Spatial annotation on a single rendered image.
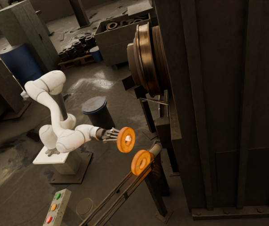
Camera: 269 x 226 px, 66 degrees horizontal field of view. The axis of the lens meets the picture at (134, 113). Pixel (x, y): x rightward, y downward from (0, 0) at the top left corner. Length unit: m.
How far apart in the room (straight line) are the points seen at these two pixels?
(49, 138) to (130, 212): 1.01
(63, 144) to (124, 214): 0.94
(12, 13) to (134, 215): 3.98
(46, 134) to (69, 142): 0.83
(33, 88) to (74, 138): 0.58
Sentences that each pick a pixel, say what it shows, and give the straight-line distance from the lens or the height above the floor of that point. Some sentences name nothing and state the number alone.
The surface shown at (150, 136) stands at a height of 0.01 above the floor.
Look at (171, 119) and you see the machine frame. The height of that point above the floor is 0.87.
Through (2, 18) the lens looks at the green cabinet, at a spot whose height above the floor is 1.39.
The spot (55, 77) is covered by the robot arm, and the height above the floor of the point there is 1.10.
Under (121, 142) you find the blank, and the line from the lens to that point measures 1.21.
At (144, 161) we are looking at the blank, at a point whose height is 0.69.
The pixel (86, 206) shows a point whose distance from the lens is 1.51.
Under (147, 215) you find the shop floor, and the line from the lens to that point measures 1.91.
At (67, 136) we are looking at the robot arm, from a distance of 1.34.
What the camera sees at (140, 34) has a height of 1.33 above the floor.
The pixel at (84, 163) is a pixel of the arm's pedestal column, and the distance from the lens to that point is 2.46.
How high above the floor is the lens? 1.70
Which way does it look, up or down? 37 degrees down
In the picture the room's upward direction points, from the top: 20 degrees counter-clockwise
